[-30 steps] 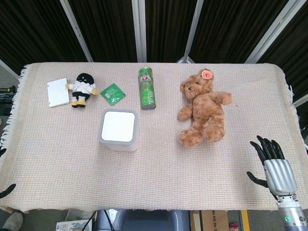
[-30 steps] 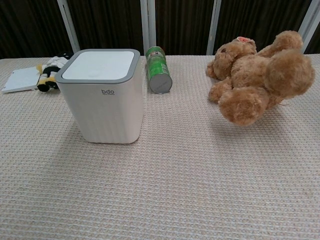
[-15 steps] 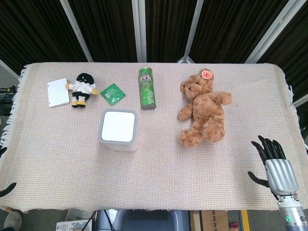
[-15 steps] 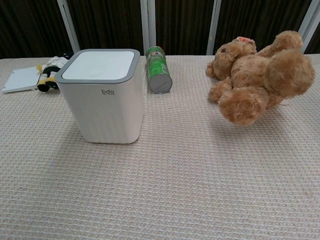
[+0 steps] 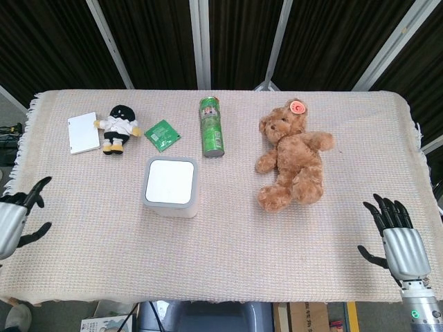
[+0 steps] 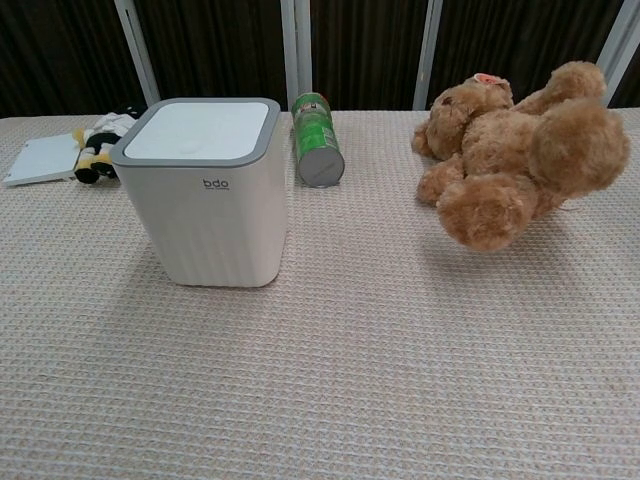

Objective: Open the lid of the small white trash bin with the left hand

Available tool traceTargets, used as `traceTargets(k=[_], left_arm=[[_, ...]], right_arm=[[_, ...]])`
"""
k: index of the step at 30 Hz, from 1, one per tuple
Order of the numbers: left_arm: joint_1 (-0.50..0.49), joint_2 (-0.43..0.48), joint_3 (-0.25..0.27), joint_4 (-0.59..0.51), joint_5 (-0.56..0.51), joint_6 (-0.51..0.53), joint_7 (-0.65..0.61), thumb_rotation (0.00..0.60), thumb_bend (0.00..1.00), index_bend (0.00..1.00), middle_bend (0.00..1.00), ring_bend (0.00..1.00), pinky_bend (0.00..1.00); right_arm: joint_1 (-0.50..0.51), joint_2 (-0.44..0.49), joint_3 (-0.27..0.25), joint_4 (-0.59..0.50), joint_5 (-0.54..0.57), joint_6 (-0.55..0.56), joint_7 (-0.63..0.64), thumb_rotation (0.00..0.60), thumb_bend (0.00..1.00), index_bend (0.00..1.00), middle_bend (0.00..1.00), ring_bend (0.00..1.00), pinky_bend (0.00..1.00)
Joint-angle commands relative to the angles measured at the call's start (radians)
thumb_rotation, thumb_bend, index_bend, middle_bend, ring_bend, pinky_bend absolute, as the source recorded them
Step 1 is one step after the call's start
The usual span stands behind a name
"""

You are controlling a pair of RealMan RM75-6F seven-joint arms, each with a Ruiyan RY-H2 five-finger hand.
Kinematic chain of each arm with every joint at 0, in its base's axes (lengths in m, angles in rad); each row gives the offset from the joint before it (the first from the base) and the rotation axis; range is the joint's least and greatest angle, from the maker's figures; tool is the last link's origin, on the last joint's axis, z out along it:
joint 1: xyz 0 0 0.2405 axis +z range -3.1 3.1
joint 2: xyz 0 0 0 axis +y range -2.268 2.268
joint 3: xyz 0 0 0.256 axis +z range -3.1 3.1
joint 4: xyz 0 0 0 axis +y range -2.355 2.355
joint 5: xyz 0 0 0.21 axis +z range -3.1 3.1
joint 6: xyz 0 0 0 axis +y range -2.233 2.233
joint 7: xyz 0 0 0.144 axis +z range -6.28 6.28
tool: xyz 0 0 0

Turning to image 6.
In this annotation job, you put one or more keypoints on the white trash bin grey rim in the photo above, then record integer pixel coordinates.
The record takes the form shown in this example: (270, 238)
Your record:
(220, 220)

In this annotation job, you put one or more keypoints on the green chip canister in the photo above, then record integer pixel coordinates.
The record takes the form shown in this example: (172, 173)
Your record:
(316, 145)

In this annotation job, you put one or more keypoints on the black white yellow plush toy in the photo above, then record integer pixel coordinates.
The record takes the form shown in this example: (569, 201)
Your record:
(100, 145)

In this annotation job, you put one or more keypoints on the white flat board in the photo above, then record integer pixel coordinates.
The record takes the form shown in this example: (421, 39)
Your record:
(42, 160)

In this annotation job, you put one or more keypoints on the white frame post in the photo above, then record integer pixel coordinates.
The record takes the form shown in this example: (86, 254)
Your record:
(619, 40)
(296, 50)
(136, 47)
(428, 50)

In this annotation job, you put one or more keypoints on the beige woven table cloth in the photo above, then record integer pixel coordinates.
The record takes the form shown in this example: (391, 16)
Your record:
(350, 350)

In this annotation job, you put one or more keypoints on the brown teddy bear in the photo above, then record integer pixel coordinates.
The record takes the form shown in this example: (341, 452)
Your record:
(520, 155)

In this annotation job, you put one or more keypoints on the white plastic container lid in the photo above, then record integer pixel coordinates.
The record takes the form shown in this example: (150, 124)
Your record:
(195, 131)

